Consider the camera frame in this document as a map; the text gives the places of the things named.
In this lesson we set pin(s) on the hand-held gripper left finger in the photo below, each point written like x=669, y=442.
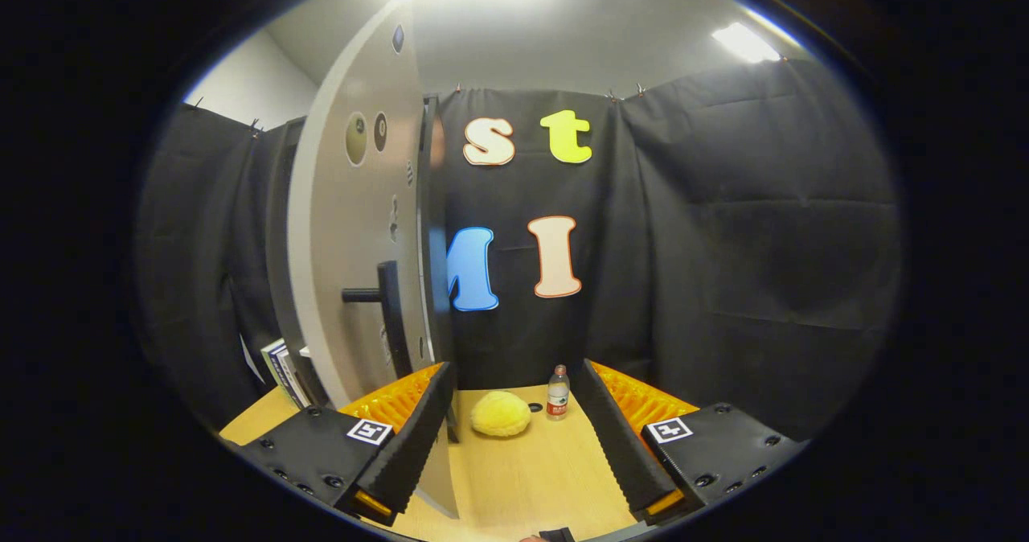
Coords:
x=418, y=433

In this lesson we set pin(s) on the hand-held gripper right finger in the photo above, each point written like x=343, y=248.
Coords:
x=615, y=437

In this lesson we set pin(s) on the beige shoe cabinet door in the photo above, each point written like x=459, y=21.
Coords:
x=346, y=228

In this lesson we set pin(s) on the dark grey shoe cabinet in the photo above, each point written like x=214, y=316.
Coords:
x=438, y=204

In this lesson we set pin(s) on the clear red label bottle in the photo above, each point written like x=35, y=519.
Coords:
x=558, y=397

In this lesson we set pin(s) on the yellow plush bun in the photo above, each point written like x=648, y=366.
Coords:
x=500, y=413

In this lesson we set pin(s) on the dark blue spine book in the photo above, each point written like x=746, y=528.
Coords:
x=285, y=369

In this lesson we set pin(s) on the green spine book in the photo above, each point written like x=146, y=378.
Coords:
x=273, y=365

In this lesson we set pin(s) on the black backdrop cloth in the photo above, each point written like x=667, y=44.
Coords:
x=723, y=244

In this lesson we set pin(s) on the small ceiling light panel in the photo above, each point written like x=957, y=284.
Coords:
x=744, y=42

